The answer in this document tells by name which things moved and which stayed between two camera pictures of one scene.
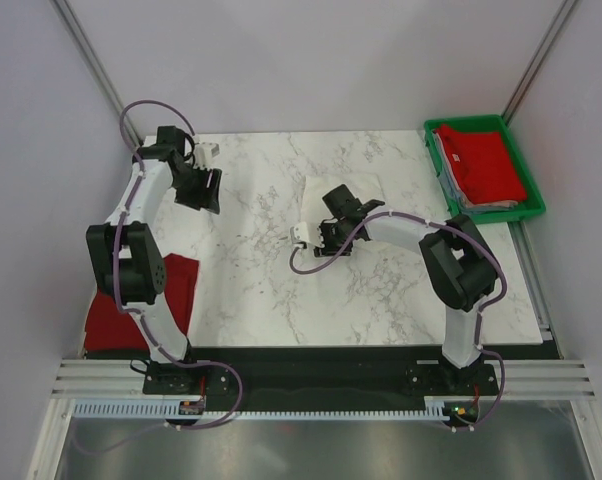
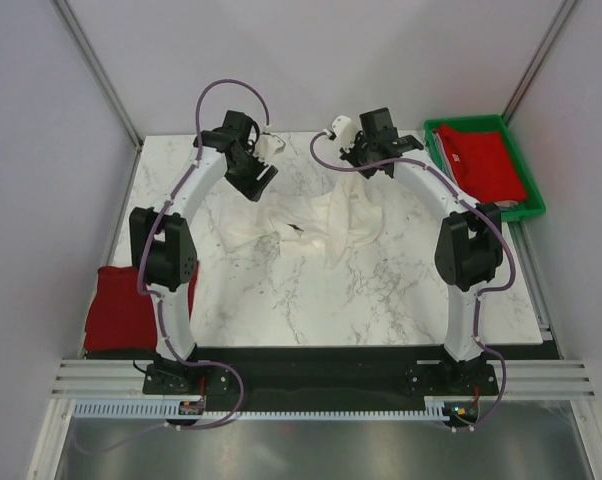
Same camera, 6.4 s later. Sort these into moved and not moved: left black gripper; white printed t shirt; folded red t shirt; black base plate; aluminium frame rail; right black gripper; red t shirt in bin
Moved: left black gripper; white printed t shirt; right black gripper
Not moved: red t shirt in bin; black base plate; folded red t shirt; aluminium frame rail
